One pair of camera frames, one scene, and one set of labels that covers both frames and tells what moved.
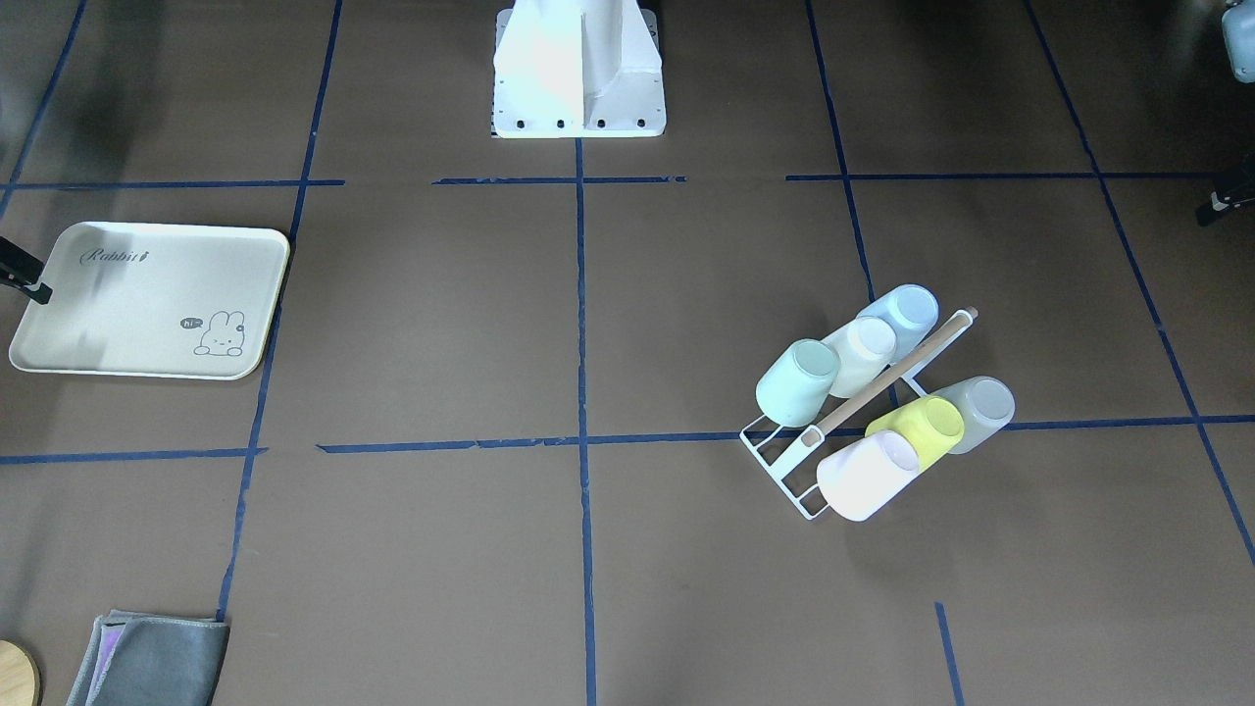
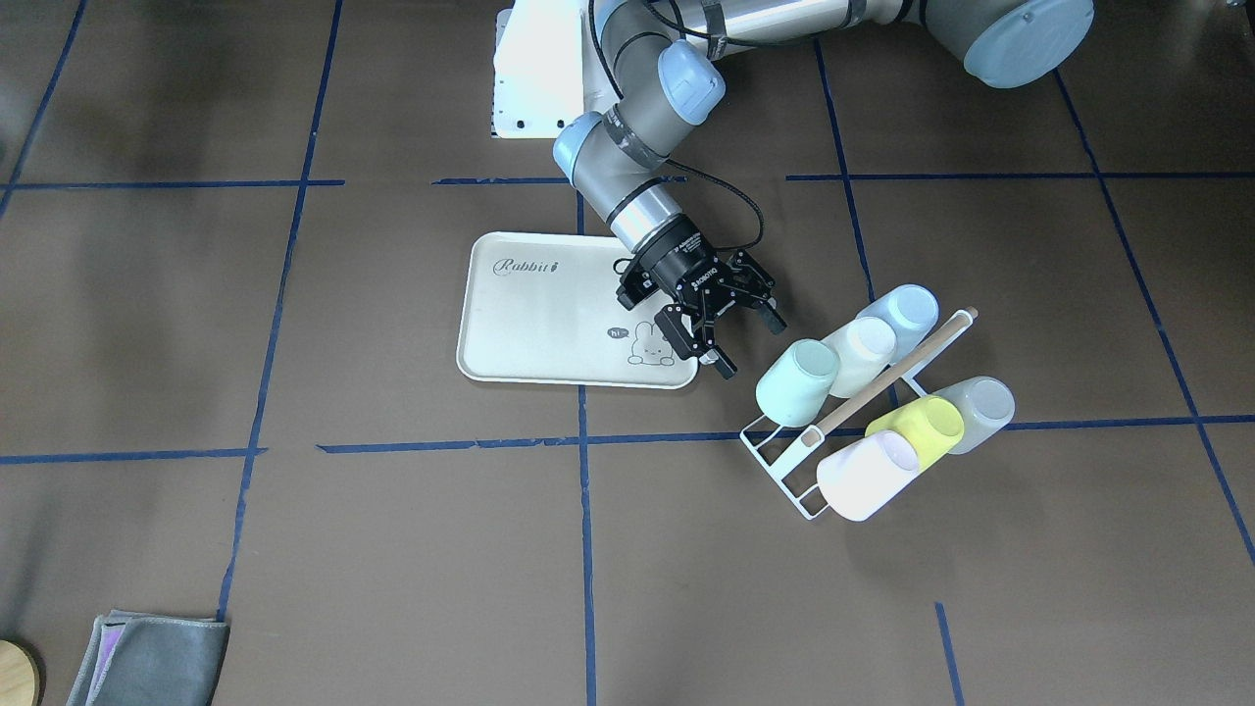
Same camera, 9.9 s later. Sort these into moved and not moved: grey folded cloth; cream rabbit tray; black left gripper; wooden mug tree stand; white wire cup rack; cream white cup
Moved: cream rabbit tray; black left gripper
Not moved: wooden mug tree stand; grey folded cloth; cream white cup; white wire cup rack
